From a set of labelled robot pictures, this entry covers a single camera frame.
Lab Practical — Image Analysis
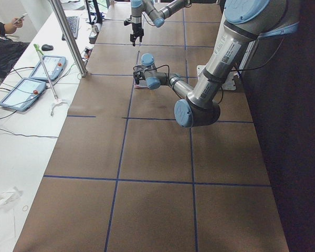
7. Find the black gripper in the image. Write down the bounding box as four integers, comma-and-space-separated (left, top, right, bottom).
130, 22, 144, 47
133, 66, 145, 85

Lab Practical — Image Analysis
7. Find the pink towel with grey back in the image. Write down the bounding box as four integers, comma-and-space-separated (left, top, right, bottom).
134, 83, 149, 89

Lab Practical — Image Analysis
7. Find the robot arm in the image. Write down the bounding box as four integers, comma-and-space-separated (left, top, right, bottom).
133, 1, 301, 127
124, 0, 191, 46

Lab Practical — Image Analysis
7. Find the small metal cup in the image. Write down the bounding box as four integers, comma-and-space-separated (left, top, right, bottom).
91, 24, 101, 34

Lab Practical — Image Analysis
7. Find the black keyboard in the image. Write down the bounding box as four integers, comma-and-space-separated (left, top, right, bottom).
66, 16, 80, 39

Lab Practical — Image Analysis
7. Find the far teach pendant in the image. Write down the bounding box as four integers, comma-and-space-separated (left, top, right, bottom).
29, 55, 67, 82

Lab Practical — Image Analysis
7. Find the teach pendant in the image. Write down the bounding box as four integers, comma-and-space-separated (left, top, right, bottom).
29, 55, 67, 82
0, 78, 46, 112

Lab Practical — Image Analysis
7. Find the reacher grabber stick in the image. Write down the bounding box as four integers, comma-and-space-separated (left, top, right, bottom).
34, 44, 70, 116

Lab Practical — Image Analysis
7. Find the black computer mouse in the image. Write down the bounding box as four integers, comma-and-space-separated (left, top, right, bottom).
41, 44, 54, 51

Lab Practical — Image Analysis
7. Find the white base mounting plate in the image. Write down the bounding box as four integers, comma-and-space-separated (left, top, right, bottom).
196, 65, 239, 91

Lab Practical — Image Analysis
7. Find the brown paper table cover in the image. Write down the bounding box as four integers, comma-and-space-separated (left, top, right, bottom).
14, 3, 288, 251

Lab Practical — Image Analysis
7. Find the near teach pendant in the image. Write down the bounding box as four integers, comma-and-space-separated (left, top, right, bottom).
0, 78, 46, 112

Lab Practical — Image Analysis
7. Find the seated person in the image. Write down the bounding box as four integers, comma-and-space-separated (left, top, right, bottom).
0, 17, 29, 79

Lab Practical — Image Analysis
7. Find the crumpled white tissue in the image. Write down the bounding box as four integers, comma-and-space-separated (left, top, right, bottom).
0, 186, 24, 206

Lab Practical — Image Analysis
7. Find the aluminium frame post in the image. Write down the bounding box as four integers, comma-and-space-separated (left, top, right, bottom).
50, 0, 88, 78

